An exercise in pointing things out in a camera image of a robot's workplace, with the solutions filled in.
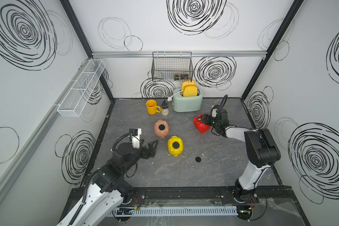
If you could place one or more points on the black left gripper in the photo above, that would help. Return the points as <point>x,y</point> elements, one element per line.
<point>146,155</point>

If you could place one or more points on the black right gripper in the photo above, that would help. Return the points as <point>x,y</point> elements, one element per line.
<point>209,117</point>

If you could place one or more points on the red piggy bank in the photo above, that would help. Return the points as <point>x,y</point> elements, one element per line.
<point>199,125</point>

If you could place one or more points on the pink piggy bank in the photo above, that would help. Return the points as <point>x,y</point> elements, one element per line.
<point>164,133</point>

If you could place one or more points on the yellow piggy bank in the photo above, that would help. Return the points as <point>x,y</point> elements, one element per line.
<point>175,152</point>

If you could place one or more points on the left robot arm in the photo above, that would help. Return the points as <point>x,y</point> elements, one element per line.
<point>107,188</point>

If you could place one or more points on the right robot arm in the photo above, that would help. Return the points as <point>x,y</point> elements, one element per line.
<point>262,151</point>

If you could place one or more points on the mint green toaster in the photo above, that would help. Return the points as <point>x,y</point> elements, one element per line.
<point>186,104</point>

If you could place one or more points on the yellow toast slice front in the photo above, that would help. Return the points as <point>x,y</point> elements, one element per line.
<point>190,91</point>

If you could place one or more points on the yellow toast slice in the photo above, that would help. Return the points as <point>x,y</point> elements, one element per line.
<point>190,91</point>
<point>187,83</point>

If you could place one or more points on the glass sugar jar with spoon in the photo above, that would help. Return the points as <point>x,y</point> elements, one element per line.
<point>165,108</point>

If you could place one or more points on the yellow toast slice rear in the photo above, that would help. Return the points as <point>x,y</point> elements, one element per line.
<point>187,83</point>

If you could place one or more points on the dark item in basket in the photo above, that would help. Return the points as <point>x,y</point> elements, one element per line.
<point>181,77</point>

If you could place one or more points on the yellow ceramic mug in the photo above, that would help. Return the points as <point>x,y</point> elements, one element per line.
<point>152,107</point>

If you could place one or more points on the black wire basket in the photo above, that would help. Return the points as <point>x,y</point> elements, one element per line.
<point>166,64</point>

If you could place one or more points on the white slotted cable duct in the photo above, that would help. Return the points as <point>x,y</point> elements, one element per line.
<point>175,211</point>

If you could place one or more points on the white wire shelf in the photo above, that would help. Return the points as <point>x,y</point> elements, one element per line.
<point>78,96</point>

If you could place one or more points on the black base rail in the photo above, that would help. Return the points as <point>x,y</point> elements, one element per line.
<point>206,192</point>

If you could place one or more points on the black corner frame post right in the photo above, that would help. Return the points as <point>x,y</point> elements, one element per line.
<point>273,45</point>

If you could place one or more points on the black corner frame post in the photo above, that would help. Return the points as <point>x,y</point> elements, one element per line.
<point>84,42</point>
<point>273,45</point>

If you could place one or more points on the black corner frame post left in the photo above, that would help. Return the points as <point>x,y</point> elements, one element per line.
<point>84,42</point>

